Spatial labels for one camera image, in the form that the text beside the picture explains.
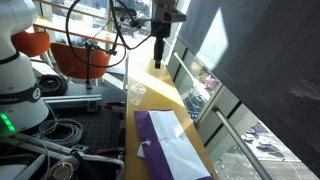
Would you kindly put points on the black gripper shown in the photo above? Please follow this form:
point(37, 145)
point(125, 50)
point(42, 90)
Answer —
point(161, 28)

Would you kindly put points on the purple cloth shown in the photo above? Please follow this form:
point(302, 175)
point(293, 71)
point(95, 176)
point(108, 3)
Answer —
point(173, 140)

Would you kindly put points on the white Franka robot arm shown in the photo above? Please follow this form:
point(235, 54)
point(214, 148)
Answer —
point(18, 83)

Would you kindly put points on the clear plastic cup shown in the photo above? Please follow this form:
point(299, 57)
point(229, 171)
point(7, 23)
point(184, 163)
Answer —
point(137, 95)

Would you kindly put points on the black tripod stand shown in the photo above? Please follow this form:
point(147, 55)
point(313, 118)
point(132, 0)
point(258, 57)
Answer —
point(88, 66)

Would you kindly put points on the orange chair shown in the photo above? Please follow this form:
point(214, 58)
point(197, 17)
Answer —
point(31, 43)
point(66, 66)

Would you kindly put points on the black perforated breadboard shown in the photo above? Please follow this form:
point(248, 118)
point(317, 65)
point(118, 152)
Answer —
point(96, 126)

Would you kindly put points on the white paper label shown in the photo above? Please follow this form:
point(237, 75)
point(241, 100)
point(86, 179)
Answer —
point(140, 153)

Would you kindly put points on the dark roller blind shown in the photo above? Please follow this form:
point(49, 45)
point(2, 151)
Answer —
point(266, 50)

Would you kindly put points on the metal handrail bar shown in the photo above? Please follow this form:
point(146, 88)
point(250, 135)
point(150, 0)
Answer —
point(240, 143)

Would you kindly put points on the round metal lens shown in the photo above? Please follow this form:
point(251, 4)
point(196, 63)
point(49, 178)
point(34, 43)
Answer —
point(62, 171)

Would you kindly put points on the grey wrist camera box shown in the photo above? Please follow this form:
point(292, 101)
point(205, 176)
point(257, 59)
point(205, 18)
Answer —
point(173, 15)

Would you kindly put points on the grey window frame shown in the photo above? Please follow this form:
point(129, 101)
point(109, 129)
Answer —
point(230, 96)

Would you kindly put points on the wooden balcony rail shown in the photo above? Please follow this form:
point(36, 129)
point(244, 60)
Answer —
point(50, 24)

